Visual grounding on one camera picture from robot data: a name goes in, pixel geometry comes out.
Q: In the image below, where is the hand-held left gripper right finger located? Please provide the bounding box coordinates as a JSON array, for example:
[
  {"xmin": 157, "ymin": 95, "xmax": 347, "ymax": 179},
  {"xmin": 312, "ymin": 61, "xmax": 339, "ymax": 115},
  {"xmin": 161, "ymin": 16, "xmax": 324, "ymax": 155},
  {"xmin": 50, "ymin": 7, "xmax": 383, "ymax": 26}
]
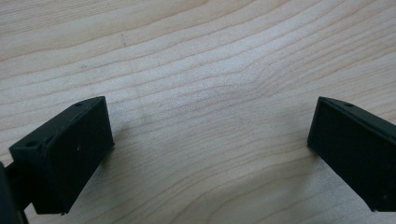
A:
[{"xmin": 306, "ymin": 96, "xmax": 396, "ymax": 213}]

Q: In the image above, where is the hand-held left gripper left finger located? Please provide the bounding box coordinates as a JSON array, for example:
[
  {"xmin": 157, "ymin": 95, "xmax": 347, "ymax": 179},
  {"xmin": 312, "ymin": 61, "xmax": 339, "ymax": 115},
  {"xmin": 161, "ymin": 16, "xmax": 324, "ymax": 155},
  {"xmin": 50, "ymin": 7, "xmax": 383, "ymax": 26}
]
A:
[{"xmin": 8, "ymin": 95, "xmax": 116, "ymax": 216}]

